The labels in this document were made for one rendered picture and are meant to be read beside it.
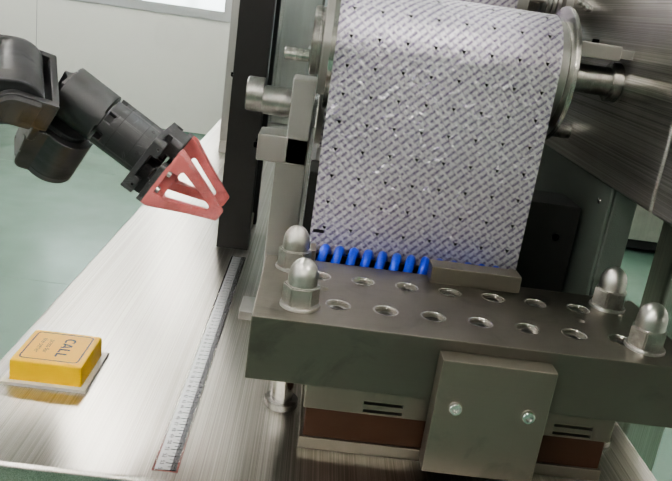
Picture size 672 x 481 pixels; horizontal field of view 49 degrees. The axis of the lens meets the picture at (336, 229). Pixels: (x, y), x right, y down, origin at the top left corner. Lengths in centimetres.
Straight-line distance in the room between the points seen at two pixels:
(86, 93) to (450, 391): 46
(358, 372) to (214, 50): 584
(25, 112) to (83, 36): 590
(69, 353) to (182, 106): 578
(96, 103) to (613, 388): 57
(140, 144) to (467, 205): 35
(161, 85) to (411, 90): 579
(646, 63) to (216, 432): 57
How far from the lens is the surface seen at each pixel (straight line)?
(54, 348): 80
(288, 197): 89
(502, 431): 68
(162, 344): 86
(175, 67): 649
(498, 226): 83
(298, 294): 65
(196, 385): 79
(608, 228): 89
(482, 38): 80
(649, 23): 86
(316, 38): 80
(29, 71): 78
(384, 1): 80
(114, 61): 660
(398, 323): 66
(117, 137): 79
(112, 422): 73
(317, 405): 68
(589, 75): 88
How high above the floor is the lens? 129
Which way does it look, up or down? 17 degrees down
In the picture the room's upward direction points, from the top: 8 degrees clockwise
